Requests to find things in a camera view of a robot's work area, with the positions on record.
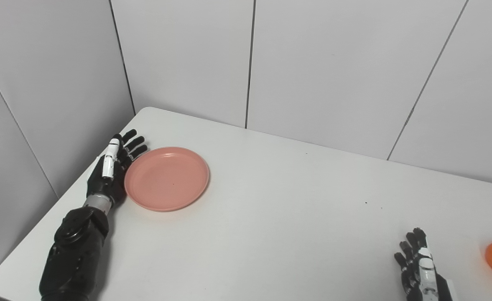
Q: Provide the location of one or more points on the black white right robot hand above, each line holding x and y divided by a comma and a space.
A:
413, 284

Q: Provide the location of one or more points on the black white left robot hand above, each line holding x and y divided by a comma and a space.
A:
114, 186

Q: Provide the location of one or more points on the pink round plate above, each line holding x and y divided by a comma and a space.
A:
166, 179

